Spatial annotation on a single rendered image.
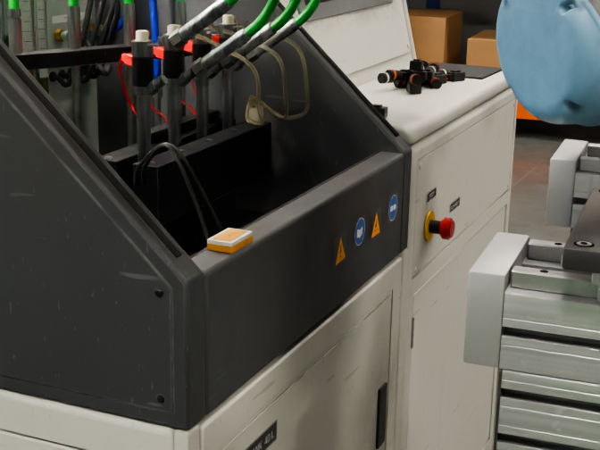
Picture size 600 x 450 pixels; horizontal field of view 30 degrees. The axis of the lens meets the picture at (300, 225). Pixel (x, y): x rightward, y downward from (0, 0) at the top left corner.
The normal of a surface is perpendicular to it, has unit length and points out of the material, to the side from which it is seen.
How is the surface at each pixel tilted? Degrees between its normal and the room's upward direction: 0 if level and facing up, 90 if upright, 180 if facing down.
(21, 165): 90
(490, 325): 90
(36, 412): 90
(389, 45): 76
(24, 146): 90
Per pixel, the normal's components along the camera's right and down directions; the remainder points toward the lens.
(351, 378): 0.92, 0.13
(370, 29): 0.89, -0.11
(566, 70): -0.90, 0.23
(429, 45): -0.32, 0.26
